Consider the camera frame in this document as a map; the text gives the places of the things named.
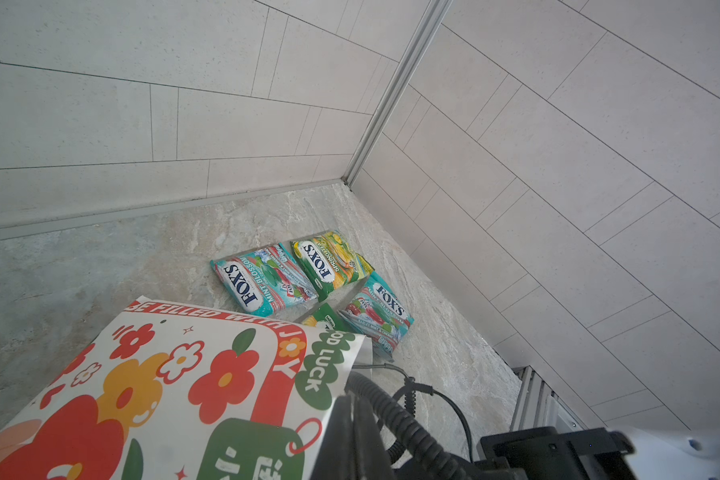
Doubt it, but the teal green candy bag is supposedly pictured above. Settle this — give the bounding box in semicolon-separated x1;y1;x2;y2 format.
338;272;415;361

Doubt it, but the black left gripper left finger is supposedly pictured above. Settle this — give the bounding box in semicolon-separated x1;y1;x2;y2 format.
311;395;354;480

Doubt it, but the spring tea candy bag yellow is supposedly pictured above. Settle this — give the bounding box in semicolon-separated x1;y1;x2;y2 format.
290;230;374;301

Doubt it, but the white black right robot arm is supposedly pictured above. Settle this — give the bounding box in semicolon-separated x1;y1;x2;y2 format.
396;426;720;479

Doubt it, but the white paper bag red print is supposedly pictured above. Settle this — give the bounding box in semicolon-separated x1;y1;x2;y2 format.
0;297;370;479

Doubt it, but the green spring tea candy bag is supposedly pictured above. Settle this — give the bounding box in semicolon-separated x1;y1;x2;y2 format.
298;303;356;333

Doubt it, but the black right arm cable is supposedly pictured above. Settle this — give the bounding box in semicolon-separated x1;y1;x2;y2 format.
345;362;475;480

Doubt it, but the aluminium corner post right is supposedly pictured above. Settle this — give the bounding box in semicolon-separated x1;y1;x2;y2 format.
343;0;453;189

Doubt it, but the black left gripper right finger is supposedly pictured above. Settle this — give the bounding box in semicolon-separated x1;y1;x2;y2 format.
352;395;395;480

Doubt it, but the mint blossom candy bag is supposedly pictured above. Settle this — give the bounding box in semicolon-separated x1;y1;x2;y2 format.
210;243;318;317

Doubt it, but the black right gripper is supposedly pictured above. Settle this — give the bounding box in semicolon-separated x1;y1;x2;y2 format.
395;425;637;480

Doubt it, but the aluminium rail frame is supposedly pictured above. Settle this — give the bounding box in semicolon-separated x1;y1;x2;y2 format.
510;365;586;433

